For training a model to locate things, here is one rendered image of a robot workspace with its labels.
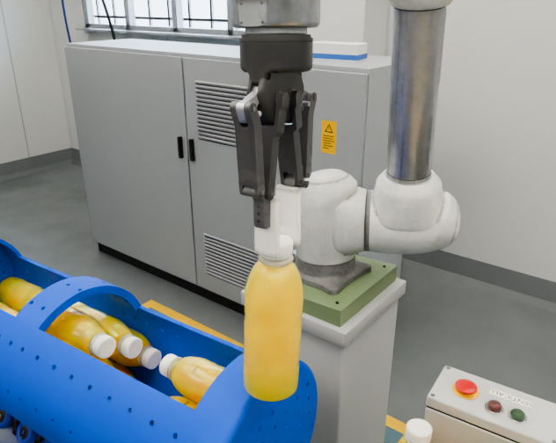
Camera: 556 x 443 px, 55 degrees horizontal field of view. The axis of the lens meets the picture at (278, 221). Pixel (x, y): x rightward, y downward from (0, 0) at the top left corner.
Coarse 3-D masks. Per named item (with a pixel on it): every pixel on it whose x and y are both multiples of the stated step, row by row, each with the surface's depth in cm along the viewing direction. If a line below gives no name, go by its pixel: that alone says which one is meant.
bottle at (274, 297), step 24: (264, 264) 62; (288, 264) 61; (264, 288) 61; (288, 288) 61; (264, 312) 61; (288, 312) 61; (264, 336) 62; (288, 336) 63; (264, 360) 63; (288, 360) 64; (264, 384) 64; (288, 384) 65
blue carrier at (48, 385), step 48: (0, 240) 122; (48, 288) 95; (96, 288) 96; (0, 336) 90; (48, 336) 86; (144, 336) 110; (192, 336) 101; (0, 384) 89; (48, 384) 82; (96, 384) 78; (144, 384) 75; (240, 384) 72; (48, 432) 84; (96, 432) 76; (144, 432) 72; (192, 432) 69; (240, 432) 69; (288, 432) 81
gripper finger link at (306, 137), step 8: (312, 96) 60; (312, 104) 61; (304, 112) 60; (312, 112) 61; (304, 120) 61; (312, 120) 61; (304, 128) 61; (312, 128) 62; (304, 136) 61; (312, 136) 62; (304, 144) 61; (304, 152) 62; (304, 160) 62; (304, 168) 62; (304, 176) 62
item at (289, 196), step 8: (280, 192) 62; (288, 192) 61; (296, 192) 61; (280, 200) 62; (288, 200) 61; (296, 200) 61; (280, 208) 62; (288, 208) 62; (296, 208) 61; (280, 216) 63; (288, 216) 62; (296, 216) 61; (280, 224) 63; (288, 224) 62; (296, 224) 62; (280, 232) 63; (288, 232) 63; (296, 232) 62; (296, 240) 62
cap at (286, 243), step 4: (280, 236) 63; (284, 236) 63; (288, 236) 63; (280, 240) 62; (284, 240) 62; (288, 240) 62; (292, 240) 62; (280, 244) 60; (284, 244) 60; (288, 244) 60; (292, 244) 61; (280, 248) 60; (284, 248) 60; (288, 248) 61; (292, 248) 62; (280, 252) 60; (284, 252) 60; (288, 252) 61; (264, 256) 61; (280, 256) 60; (284, 256) 61; (288, 256) 61
